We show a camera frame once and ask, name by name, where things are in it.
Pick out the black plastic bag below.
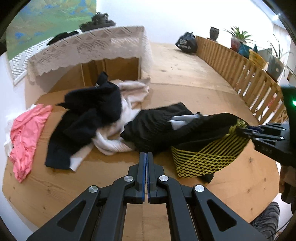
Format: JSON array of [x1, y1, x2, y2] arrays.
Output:
[[175, 32, 198, 53]]

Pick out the black yellow-striped shorts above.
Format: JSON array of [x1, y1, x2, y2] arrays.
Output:
[[120, 102, 249, 183]]

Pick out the grey shoe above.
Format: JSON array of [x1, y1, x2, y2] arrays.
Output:
[[250, 202, 280, 241]]

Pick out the pink garment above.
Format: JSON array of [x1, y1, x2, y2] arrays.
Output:
[[10, 104, 53, 183]]

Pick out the white knit sweater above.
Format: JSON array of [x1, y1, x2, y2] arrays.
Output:
[[70, 77, 151, 172]]

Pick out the landscape painting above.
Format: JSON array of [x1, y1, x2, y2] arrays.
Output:
[[6, 0, 96, 60]]

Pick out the black teapot tray set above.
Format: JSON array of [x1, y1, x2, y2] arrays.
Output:
[[79, 12, 116, 32]]

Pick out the wooden slat fence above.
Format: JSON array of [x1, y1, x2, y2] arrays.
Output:
[[196, 36, 288, 125]]

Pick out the potted green plant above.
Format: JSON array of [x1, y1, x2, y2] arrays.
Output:
[[225, 26, 252, 52]]

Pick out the dark ceramic vase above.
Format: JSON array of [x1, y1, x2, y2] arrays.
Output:
[[210, 27, 219, 42]]

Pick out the black cloth on table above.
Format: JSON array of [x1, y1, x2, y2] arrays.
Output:
[[47, 31, 79, 46]]

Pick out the navy dark garment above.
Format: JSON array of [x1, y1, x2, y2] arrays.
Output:
[[45, 72, 122, 170]]

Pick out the white lattice panel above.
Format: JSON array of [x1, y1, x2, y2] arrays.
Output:
[[9, 37, 53, 85]]

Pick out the wooden low table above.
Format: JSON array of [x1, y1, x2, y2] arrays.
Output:
[[50, 57, 142, 92]]

